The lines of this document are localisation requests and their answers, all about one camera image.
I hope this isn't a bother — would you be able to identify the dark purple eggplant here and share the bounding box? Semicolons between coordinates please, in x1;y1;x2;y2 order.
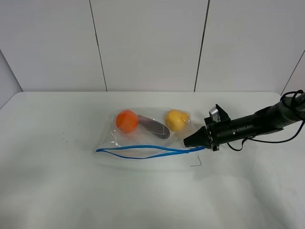
138;115;171;139

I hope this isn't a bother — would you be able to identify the orange fruit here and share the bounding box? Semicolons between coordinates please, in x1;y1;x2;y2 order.
115;110;139;134

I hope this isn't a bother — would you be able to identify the yellow pear fruit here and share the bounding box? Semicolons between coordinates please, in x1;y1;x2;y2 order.
165;110;189;132

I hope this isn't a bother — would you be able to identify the clear zip bag blue seal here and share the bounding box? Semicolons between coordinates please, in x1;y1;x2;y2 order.
96;107;204;159

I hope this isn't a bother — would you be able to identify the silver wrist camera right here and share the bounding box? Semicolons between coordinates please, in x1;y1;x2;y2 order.
209;107;221;123

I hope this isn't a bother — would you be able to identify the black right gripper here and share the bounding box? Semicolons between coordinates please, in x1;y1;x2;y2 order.
183;104;233;151

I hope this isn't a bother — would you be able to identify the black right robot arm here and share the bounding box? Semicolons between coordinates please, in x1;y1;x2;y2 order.
183;90;305;151

